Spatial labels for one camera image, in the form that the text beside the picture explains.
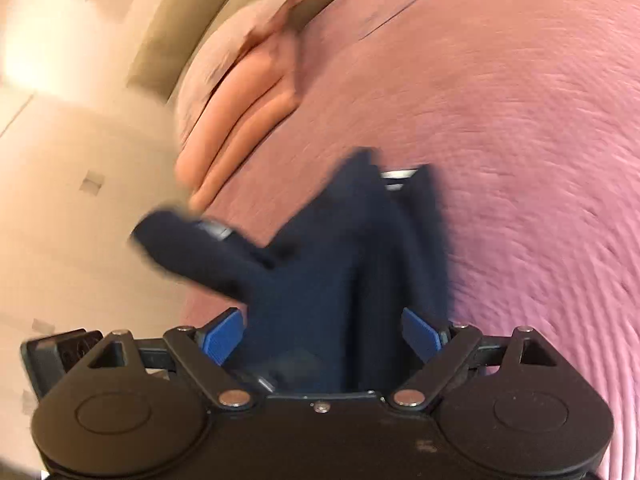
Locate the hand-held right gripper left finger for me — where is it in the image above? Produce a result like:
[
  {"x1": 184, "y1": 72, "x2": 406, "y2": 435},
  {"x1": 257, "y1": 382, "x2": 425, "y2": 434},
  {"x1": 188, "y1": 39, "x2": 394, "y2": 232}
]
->
[{"x1": 85, "y1": 307, "x2": 253, "y2": 409}]

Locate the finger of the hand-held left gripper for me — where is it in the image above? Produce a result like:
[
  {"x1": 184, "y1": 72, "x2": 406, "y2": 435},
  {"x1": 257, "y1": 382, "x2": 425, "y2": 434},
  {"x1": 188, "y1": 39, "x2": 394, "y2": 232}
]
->
[{"x1": 20, "y1": 329, "x2": 104, "y2": 403}]

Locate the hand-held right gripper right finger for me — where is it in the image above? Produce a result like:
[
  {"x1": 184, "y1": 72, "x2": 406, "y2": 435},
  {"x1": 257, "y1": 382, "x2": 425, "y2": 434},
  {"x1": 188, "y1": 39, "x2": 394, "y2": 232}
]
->
[{"x1": 387, "y1": 307, "x2": 561, "y2": 409}]

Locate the navy striped zip hoodie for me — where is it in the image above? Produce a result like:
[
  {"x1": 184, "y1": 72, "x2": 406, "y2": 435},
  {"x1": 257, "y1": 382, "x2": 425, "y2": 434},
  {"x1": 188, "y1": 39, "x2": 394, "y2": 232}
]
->
[{"x1": 131, "y1": 147, "x2": 451, "y2": 394}]

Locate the folded peach blanket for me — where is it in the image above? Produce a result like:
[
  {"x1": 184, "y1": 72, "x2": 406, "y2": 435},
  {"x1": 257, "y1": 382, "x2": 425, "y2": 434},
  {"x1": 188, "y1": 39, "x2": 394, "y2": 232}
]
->
[
  {"x1": 197, "y1": 30, "x2": 302, "y2": 161},
  {"x1": 175, "y1": 87, "x2": 301, "y2": 212}
]

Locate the pink quilted bed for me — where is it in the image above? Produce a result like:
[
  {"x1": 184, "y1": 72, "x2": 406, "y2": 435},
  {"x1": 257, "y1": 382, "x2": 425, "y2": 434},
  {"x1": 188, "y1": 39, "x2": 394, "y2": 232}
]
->
[{"x1": 175, "y1": 0, "x2": 640, "y2": 480}]

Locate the pink pillow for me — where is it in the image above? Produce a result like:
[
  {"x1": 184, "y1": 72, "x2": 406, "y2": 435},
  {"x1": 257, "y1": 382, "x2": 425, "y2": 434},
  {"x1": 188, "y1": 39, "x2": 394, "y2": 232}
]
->
[{"x1": 176, "y1": 0, "x2": 301, "y2": 151}]

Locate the beige padded headboard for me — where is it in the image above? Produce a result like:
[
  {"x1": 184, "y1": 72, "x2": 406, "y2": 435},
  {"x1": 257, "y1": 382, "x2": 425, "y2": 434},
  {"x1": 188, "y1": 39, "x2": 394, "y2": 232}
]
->
[{"x1": 126, "y1": 0, "x2": 382, "y2": 103}]

